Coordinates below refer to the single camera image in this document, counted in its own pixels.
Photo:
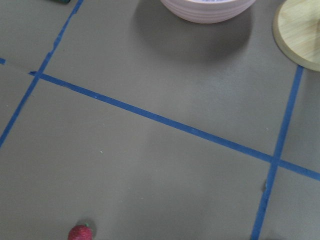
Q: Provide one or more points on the round wooden board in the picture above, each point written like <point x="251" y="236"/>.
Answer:
<point x="296" y="31"/>

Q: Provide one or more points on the pink bowl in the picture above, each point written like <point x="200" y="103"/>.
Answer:
<point x="207" y="11"/>

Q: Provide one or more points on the grey yellow cloth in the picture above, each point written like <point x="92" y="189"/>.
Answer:
<point x="62" y="1"/>

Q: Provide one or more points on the red strawberry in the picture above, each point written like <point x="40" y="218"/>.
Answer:
<point x="80" y="232"/>

